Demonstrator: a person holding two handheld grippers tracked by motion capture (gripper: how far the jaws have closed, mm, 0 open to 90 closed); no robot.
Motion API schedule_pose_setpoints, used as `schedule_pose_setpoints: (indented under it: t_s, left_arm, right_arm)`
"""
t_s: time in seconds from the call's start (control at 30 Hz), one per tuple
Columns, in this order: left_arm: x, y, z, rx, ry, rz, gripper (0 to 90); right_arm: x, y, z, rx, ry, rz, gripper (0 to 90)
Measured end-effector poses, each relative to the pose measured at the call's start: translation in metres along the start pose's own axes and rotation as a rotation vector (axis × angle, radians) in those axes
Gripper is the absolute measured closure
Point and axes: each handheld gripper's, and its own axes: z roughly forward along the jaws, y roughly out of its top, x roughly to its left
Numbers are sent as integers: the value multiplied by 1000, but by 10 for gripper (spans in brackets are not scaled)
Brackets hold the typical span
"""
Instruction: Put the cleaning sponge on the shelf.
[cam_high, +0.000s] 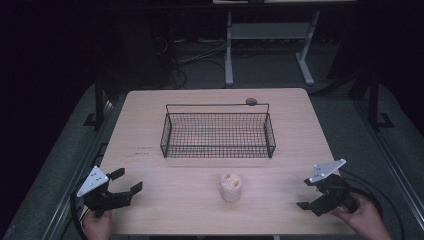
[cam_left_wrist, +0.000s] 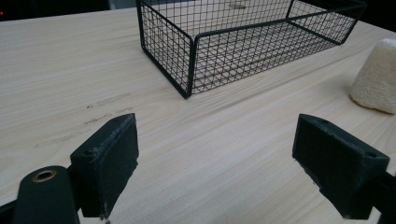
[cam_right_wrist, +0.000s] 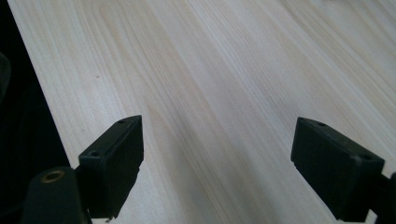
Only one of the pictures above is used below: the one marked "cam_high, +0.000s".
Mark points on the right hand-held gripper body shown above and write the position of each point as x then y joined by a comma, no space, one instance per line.
330,195

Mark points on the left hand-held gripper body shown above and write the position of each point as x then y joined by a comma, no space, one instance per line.
93,181

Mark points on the beige loofah piece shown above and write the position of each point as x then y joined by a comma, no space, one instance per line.
230,190

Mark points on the person's right hand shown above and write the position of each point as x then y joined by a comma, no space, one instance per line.
363,218

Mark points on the person's left hand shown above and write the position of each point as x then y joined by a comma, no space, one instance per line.
97,226

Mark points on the small grey round object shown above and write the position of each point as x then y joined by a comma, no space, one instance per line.
251,101

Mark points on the aluminium rail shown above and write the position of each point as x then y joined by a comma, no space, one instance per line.
390,156
78,170

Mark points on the black metal post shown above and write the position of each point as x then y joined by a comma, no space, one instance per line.
99,100
373,100

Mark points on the white metal desk frame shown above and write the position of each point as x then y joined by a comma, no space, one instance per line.
266,30

